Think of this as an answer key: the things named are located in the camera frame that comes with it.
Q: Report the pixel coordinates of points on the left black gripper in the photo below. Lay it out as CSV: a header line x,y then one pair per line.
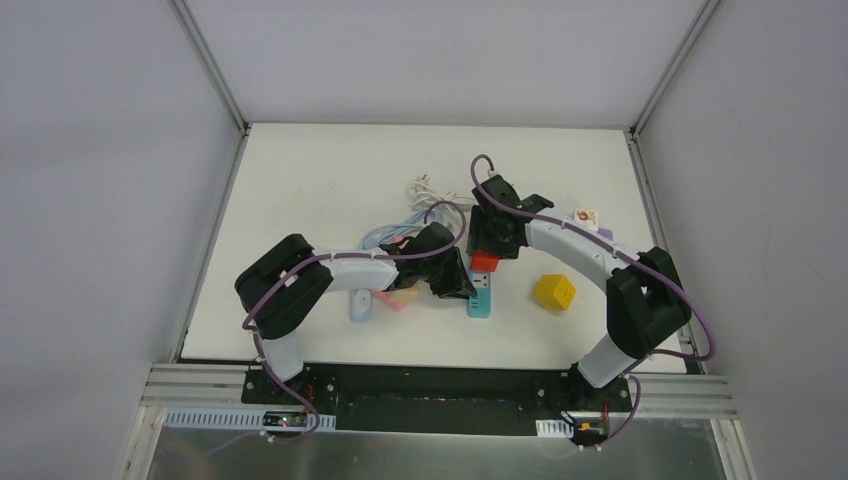
x,y
449,278

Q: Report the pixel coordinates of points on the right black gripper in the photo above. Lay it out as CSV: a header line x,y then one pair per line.
x,y
486,241

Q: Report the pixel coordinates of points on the red cube plug adapter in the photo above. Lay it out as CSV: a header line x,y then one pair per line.
x,y
482,262

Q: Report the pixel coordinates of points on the teal power strip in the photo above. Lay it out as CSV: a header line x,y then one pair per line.
x,y
479,304

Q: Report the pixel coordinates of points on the pink triangular plug adapter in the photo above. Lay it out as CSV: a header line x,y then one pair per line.
x,y
397,300

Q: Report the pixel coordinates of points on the yellow cube plug adapter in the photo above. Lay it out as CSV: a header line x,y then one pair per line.
x,y
554,292

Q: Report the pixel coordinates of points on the light blue power strip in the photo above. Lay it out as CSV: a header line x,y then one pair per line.
x,y
352,315

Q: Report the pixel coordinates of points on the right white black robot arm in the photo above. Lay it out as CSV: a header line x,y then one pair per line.
x,y
644,298

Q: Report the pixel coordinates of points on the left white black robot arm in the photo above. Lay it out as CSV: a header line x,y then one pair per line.
x,y
280,289

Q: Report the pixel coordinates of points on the purple socket adapter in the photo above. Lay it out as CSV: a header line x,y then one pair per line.
x,y
606,233

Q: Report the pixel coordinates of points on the white cube adapter with sticker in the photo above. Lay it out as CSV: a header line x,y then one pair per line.
x,y
588,219

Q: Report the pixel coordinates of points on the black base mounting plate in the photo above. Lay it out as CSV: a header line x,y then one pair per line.
x,y
437,400

